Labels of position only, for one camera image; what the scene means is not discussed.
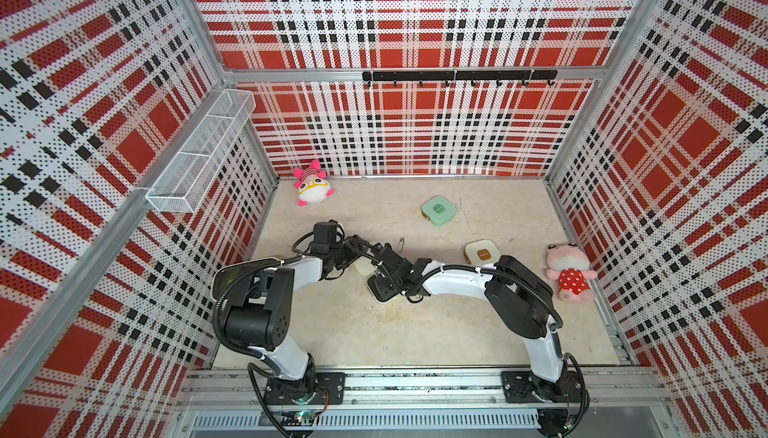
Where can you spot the cream manicure case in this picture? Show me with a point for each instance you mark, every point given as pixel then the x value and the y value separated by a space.
pixel 380 285
pixel 482 252

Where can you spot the pink frog plush red dress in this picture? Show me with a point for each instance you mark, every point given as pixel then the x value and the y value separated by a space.
pixel 570 267

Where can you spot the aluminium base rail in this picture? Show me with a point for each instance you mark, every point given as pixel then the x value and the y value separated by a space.
pixel 608 401

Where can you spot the white box green screen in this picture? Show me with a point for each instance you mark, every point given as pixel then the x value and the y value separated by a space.
pixel 224 277

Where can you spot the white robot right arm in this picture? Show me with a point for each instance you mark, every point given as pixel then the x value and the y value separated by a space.
pixel 522 301

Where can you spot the mint green manicure case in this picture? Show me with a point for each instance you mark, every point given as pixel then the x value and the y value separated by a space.
pixel 438 211

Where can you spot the black wall hook rail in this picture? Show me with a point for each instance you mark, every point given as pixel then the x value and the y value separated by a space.
pixel 522 76

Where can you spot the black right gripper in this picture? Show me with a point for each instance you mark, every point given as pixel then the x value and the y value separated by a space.
pixel 378 281

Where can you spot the pink white owl plush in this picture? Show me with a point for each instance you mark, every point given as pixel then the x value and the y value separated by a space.
pixel 312 186

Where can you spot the white wire mesh shelf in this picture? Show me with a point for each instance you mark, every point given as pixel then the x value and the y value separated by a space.
pixel 186 180

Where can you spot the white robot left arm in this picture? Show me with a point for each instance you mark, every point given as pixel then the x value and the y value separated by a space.
pixel 253 304

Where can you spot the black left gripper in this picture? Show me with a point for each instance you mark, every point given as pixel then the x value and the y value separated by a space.
pixel 355 247

